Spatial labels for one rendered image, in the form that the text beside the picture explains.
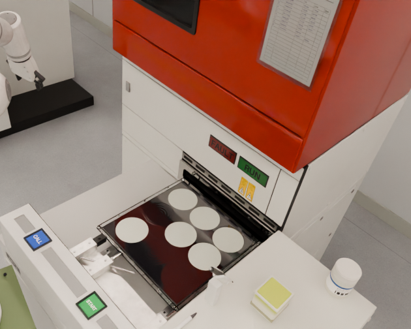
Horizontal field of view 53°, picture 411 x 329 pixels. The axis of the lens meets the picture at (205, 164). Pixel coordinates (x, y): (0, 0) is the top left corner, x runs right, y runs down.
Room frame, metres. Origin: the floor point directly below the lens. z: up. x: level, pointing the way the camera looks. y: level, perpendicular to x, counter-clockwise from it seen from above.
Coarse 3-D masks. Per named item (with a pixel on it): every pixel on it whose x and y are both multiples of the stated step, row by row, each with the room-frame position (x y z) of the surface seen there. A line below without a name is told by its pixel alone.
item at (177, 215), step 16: (144, 208) 0.92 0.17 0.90; (160, 208) 0.93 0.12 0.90; (192, 208) 0.96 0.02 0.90; (112, 224) 0.83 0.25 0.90; (160, 224) 0.87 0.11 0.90; (224, 224) 0.91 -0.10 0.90; (144, 240) 0.79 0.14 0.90; (160, 240) 0.80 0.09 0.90; (208, 240) 0.83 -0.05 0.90; (144, 256) 0.73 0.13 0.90; (160, 256) 0.75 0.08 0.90; (176, 256) 0.75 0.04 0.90; (224, 256) 0.79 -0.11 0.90; (160, 272) 0.69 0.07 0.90; (176, 272) 0.70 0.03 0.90; (192, 272) 0.71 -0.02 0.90; (208, 272) 0.72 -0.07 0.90; (160, 288) 0.64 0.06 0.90; (176, 288) 0.65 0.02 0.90; (192, 288) 0.66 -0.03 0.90; (176, 304) 0.60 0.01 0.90
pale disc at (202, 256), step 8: (192, 248) 0.79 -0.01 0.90; (200, 248) 0.80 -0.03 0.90; (208, 248) 0.80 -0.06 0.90; (216, 248) 0.81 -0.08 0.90; (192, 256) 0.77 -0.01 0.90; (200, 256) 0.77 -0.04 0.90; (208, 256) 0.78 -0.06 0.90; (216, 256) 0.78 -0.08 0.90; (192, 264) 0.74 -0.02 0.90; (200, 264) 0.74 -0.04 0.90; (208, 264) 0.75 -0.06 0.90; (216, 264) 0.75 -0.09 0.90
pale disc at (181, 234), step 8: (176, 224) 0.88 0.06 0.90; (184, 224) 0.88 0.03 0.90; (168, 232) 0.84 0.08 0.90; (176, 232) 0.84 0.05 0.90; (184, 232) 0.85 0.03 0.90; (192, 232) 0.85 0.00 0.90; (168, 240) 0.81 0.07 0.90; (176, 240) 0.81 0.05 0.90; (184, 240) 0.82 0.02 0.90; (192, 240) 0.82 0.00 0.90
